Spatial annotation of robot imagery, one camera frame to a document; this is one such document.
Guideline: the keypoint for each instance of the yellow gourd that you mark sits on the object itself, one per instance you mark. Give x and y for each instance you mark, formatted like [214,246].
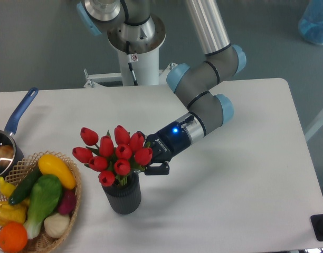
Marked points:
[6,188]

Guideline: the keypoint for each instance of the dark green cucumber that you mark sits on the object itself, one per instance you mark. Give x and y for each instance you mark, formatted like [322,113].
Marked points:
[24,188]

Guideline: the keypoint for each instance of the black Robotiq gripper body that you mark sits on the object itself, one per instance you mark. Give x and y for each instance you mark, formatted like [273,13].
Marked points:
[168,142]

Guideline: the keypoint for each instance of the purple red radish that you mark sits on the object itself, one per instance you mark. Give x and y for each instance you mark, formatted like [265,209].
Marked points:
[67,203]

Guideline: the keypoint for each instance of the orange fruit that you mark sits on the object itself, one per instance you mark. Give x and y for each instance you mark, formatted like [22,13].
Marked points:
[13,237]

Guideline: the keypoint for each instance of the blue plastic water bottle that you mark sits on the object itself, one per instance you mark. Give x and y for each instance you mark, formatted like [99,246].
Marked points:
[310,25]

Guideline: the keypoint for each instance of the blue handled saucepan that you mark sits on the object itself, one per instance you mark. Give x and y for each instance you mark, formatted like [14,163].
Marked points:
[6,135]

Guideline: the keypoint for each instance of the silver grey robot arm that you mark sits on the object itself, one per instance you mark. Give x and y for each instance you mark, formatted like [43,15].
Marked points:
[192,85]

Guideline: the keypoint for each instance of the bread roll in saucepan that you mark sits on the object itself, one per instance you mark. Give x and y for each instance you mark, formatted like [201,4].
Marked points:
[6,155]

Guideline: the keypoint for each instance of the white garlic bulb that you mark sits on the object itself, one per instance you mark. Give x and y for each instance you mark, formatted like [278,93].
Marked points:
[56,224]

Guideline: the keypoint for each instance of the black device at table edge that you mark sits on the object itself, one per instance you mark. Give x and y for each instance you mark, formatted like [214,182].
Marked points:
[317,224]

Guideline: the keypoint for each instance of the green bok choy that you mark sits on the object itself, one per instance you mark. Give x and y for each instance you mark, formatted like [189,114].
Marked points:
[44,198]

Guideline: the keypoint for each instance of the dark grey ribbed vase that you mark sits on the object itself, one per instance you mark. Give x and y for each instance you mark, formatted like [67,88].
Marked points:
[127,199]

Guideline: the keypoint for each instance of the red tulip bouquet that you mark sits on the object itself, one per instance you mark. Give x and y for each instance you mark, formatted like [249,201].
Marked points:
[115,159]

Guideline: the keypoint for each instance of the yellow bell pepper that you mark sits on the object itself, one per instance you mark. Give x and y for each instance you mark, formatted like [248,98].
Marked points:
[9,213]

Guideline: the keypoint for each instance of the yellow squash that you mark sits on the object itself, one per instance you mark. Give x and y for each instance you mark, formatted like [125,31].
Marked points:
[51,164]

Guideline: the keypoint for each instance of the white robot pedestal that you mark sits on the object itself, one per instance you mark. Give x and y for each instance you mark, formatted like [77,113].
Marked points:
[137,48]

